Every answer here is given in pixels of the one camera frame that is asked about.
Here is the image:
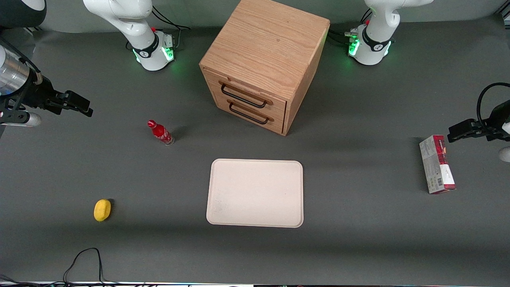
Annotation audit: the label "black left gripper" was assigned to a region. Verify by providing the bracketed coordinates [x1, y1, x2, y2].
[447, 100, 510, 143]

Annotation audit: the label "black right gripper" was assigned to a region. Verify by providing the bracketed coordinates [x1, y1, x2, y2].
[23, 77, 94, 118]

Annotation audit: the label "black metal drawer handle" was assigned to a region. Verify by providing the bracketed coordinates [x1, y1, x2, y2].
[220, 83, 269, 109]
[228, 102, 270, 125]

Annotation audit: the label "wooden drawer cabinet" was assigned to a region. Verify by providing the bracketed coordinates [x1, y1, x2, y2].
[199, 0, 331, 137]

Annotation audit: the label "grey and red carton box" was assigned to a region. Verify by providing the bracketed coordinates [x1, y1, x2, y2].
[419, 135, 457, 195]

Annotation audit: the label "red cola bottle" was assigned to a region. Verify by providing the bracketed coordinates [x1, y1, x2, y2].
[147, 119, 175, 146]

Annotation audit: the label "yellow lemon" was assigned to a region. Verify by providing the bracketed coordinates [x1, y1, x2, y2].
[94, 199, 112, 222]

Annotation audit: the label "beige plastic tray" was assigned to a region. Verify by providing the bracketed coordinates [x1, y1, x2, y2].
[206, 159, 304, 228]

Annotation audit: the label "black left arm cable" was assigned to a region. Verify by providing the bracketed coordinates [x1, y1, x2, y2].
[477, 82, 510, 129]

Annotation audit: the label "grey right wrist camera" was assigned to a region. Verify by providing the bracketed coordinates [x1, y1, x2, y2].
[0, 113, 41, 128]

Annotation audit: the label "black right base cables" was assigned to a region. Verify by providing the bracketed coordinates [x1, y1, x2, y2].
[151, 6, 191, 50]

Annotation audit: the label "black base cables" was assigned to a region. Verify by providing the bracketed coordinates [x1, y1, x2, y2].
[328, 9, 373, 47]
[151, 6, 191, 50]

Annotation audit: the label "thin black table cable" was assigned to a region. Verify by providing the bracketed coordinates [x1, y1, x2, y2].
[0, 248, 132, 287]

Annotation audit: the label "black left base cables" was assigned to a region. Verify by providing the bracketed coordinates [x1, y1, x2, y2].
[328, 9, 373, 47]

